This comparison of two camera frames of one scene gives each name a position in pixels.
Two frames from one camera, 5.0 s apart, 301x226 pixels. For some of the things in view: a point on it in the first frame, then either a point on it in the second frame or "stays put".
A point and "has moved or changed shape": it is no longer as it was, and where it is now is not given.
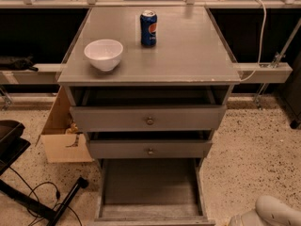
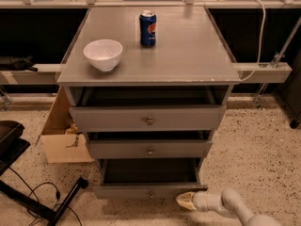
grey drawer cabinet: x=162 y=104 stays put
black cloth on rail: x=11 y=63 stays put
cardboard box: x=60 y=145 stays put
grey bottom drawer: x=151 y=192 has moved or changed shape
